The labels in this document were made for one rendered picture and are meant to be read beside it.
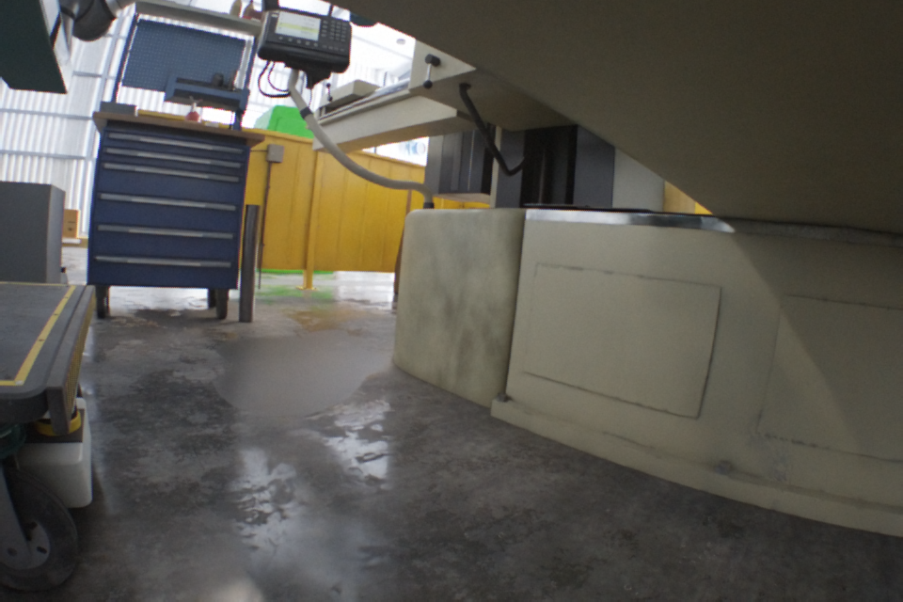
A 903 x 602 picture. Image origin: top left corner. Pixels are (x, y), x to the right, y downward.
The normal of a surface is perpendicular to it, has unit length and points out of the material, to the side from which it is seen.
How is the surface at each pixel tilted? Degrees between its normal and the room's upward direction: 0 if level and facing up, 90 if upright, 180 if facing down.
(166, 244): 90
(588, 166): 90
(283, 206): 90
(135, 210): 90
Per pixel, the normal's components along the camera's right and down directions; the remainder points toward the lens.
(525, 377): -0.71, -0.04
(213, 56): 0.66, 0.10
